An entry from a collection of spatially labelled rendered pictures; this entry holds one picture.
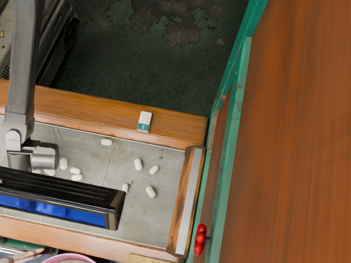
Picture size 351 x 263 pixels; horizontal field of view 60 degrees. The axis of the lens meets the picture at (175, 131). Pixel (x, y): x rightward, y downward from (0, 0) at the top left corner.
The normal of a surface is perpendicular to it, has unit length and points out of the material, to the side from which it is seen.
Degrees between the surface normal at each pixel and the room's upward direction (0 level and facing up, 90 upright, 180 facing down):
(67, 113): 0
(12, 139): 35
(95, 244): 0
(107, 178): 0
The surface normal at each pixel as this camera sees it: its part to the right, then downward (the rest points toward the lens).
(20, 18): 0.07, 0.34
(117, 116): 0.00, -0.25
